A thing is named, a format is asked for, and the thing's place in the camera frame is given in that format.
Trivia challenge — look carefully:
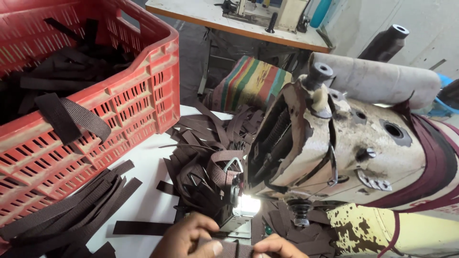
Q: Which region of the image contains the heap of brown buckle straps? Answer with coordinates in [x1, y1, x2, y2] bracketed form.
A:
[156, 102, 266, 220]

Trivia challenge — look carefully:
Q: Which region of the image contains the teal bottle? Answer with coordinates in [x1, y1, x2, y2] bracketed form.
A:
[310, 0, 333, 29]

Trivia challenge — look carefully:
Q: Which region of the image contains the maroon straps bundle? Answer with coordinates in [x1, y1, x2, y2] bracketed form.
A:
[364, 102, 459, 215]

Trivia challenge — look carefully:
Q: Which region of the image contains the metal buckle ring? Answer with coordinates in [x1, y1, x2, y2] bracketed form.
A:
[223, 156, 245, 173]

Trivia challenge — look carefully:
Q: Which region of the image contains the sewing machine lamp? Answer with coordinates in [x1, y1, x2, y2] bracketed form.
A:
[235, 194, 262, 218]

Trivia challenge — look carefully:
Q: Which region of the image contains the dark thread cone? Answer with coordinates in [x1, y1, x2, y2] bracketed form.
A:
[358, 24, 410, 63]

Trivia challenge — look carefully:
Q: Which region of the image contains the sewing table with machine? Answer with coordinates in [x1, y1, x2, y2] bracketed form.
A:
[145, 0, 335, 95]

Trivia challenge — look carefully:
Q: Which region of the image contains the red plastic crate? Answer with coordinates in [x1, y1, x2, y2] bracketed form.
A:
[0, 0, 180, 248]

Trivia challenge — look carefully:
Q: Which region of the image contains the pile of dark straps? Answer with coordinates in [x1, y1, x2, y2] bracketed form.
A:
[0, 17, 135, 124]

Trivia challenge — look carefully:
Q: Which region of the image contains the brown webbing strap piece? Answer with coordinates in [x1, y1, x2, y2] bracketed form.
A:
[197, 237, 256, 258]

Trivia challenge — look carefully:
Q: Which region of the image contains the flat short brown strap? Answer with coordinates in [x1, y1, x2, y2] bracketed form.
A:
[113, 220, 174, 237]

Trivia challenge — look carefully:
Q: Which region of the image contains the person's left hand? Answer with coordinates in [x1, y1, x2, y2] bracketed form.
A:
[151, 211, 224, 258]

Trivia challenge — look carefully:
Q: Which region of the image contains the worn cream sewing machine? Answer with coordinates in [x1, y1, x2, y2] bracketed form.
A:
[242, 63, 459, 258]

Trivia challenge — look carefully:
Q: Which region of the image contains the person's right hand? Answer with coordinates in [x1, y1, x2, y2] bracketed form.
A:
[253, 234, 309, 258]

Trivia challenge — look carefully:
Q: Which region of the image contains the blue plastic basin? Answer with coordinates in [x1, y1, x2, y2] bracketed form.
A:
[426, 73, 459, 117]

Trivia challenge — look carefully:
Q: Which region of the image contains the striped cushion stool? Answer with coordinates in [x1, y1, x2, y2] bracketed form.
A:
[214, 55, 293, 112]

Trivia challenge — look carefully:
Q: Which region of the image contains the white padded roll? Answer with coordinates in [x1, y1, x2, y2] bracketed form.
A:
[309, 52, 442, 110]

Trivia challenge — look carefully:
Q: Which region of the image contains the folded brown webbing strap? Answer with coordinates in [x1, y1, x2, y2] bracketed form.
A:
[34, 92, 112, 145]

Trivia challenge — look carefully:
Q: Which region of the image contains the heap of long brown straps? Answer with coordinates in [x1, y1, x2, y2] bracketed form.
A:
[0, 159, 143, 258]

